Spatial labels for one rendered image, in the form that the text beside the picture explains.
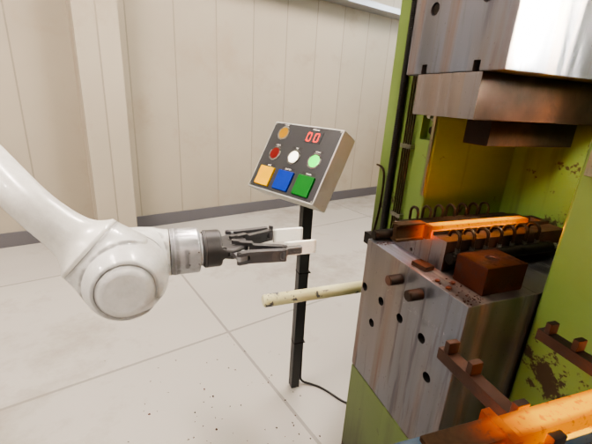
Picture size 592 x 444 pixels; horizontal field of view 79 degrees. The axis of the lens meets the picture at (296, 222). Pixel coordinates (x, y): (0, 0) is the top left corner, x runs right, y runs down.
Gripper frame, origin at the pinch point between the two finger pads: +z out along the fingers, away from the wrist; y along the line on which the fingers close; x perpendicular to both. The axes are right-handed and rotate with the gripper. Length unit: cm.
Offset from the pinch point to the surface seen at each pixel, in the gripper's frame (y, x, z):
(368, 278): -12.8, -20.0, 29.1
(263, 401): -53, -100, 11
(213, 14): -315, 99, 32
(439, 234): 3.0, -0.7, 36.9
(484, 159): -18, 14, 71
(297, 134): -60, 17, 22
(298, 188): -44.7, 0.1, 17.8
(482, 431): 47.6, -3.7, 3.6
